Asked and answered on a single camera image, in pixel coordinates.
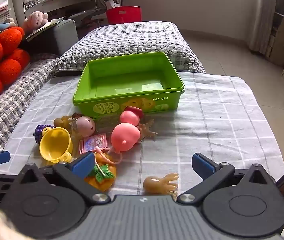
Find orange plush pillow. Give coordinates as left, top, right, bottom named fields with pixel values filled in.
left=0, top=26, right=31, bottom=103

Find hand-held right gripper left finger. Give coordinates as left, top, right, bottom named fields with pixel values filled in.
left=14, top=152, right=111, bottom=204

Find grey checked tablecloth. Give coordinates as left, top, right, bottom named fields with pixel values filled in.
left=0, top=71, right=284, bottom=205

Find pink clear capsule ball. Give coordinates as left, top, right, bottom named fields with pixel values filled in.
left=71, top=116, right=96, bottom=138

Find green plastic box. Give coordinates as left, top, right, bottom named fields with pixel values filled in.
left=72, top=52, right=185, bottom=119

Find orange toy pumpkin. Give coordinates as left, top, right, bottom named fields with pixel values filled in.
left=84, top=152, right=117, bottom=193

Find grey curtain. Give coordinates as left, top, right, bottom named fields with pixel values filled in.
left=247, top=0, right=278, bottom=55

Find red plastic stool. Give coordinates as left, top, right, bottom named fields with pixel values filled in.
left=106, top=6, right=142, bottom=25

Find grey sofa armrest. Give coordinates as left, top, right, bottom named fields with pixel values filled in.
left=19, top=19, right=79, bottom=55

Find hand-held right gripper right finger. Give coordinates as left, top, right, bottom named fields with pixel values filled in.
left=177, top=152, right=278, bottom=204

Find grey quilted cushion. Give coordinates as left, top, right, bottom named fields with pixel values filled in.
left=54, top=21, right=206, bottom=77

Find purple toy grapes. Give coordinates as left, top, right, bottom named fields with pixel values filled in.
left=33, top=124, right=54, bottom=144

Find grey checked sofa cover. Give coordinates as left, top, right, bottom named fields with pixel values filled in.
left=0, top=54, right=62, bottom=153

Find amber starfish toy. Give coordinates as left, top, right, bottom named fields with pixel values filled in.
left=137, top=119, right=158, bottom=144

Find pink card packet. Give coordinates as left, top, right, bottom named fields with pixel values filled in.
left=79, top=133, right=107, bottom=154

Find amber rubber hand toy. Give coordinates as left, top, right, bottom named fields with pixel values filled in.
left=143, top=172, right=180, bottom=195

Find pink pig toy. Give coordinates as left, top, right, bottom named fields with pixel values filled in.
left=93, top=106, right=145, bottom=165

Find open book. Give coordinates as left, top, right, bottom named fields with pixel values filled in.
left=26, top=16, right=66, bottom=42

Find pink plush toy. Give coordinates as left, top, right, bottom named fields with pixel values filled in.
left=22, top=11, right=49, bottom=34

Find yellow toy cup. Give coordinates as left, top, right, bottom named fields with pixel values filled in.
left=39, top=127, right=73, bottom=163

